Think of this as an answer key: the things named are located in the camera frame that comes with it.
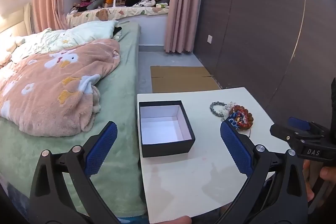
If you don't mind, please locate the red beaded bracelet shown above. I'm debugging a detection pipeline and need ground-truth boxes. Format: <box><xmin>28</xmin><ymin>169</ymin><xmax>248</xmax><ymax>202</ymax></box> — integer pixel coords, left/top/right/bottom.
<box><xmin>229</xmin><ymin>107</ymin><xmax>248</xmax><ymax>127</ymax></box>

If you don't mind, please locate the grey bead bracelet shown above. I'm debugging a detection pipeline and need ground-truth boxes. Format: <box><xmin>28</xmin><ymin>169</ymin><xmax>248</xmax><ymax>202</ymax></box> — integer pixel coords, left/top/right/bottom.
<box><xmin>209</xmin><ymin>101</ymin><xmax>227</xmax><ymax>117</ymax></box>

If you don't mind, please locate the white black spotted plush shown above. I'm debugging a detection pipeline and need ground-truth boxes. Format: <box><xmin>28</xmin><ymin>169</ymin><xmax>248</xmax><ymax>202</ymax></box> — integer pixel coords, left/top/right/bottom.
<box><xmin>133</xmin><ymin>0</ymin><xmax>158</xmax><ymax>7</ymax></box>

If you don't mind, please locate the clear bead bracelet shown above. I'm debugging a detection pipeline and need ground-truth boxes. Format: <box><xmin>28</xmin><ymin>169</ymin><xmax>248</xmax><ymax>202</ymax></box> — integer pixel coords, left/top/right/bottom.
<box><xmin>223</xmin><ymin>102</ymin><xmax>235</xmax><ymax>119</ymax></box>

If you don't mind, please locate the black jewelry box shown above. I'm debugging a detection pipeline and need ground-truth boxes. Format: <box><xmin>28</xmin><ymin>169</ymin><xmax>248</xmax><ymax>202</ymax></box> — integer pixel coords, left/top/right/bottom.
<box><xmin>138</xmin><ymin>100</ymin><xmax>196</xmax><ymax>158</ymax></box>

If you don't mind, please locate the flat cardboard sheet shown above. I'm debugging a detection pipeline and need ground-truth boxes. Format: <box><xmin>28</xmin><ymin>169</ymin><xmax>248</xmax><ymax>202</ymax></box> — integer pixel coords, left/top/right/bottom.
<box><xmin>150</xmin><ymin>65</ymin><xmax>221</xmax><ymax>94</ymax></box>

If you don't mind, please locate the pile of plush toys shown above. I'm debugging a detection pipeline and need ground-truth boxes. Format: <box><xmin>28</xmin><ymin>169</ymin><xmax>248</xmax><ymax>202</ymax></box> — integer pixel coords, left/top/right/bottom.
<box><xmin>71</xmin><ymin>0</ymin><xmax>105</xmax><ymax>13</ymax></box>

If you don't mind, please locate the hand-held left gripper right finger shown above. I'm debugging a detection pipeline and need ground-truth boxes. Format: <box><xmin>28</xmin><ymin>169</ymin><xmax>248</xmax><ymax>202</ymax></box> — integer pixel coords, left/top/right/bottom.
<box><xmin>215</xmin><ymin>119</ymin><xmax>309</xmax><ymax>224</ymax></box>

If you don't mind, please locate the pink duck print blanket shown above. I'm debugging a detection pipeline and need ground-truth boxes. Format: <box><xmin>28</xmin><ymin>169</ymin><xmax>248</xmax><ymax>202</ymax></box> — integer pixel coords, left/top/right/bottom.
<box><xmin>0</xmin><ymin>39</ymin><xmax>121</xmax><ymax>138</ymax></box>

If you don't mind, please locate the white printed quilt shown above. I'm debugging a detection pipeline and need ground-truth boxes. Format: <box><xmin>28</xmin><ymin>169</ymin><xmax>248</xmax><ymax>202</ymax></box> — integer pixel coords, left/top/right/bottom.
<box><xmin>0</xmin><ymin>28</ymin><xmax>79</xmax><ymax>65</ymax></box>

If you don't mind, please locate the person's right hand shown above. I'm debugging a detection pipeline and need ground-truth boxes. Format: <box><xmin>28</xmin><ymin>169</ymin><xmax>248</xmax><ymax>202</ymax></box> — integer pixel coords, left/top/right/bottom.
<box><xmin>302</xmin><ymin>160</ymin><xmax>336</xmax><ymax>202</ymax></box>

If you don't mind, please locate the beige headboard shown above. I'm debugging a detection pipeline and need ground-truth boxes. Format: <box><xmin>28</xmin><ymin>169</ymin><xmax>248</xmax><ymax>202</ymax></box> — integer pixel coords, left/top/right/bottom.
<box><xmin>0</xmin><ymin>2</ymin><xmax>33</xmax><ymax>38</ymax></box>

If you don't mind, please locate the pale green pillow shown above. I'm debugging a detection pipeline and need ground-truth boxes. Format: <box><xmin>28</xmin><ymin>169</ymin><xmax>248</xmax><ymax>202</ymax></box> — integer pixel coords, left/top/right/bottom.
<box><xmin>66</xmin><ymin>20</ymin><xmax>120</xmax><ymax>43</ymax></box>

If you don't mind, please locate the person's leg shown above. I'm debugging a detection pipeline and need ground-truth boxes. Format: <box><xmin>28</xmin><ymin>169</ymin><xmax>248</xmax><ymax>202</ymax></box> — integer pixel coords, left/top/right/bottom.
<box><xmin>168</xmin><ymin>216</ymin><xmax>192</xmax><ymax>224</ymax></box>

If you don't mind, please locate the bear print window cushion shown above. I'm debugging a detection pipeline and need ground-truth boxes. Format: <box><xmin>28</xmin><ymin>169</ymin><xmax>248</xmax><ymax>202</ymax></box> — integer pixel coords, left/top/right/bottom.
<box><xmin>66</xmin><ymin>5</ymin><xmax>170</xmax><ymax>29</ymax></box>

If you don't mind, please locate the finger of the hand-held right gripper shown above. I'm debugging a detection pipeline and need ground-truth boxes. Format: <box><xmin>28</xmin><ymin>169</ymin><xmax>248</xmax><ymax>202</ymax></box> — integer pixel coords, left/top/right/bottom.
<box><xmin>287</xmin><ymin>117</ymin><xmax>330</xmax><ymax>136</ymax></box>
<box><xmin>270</xmin><ymin>123</ymin><xmax>306</xmax><ymax>147</ymax></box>

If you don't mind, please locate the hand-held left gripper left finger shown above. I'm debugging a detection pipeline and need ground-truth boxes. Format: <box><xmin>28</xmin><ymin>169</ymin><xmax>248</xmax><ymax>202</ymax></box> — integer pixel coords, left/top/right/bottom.
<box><xmin>28</xmin><ymin>121</ymin><xmax>124</xmax><ymax>224</ymax></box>

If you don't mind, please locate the brown bead bracelet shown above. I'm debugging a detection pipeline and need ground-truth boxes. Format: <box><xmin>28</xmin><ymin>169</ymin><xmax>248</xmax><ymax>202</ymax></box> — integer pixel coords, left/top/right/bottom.
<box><xmin>228</xmin><ymin>106</ymin><xmax>254</xmax><ymax>130</ymax></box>

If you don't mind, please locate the green bed sheet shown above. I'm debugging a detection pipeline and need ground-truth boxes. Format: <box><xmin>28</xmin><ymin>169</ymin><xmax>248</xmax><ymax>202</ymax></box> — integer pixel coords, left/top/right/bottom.
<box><xmin>0</xmin><ymin>21</ymin><xmax>147</xmax><ymax>216</ymax></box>

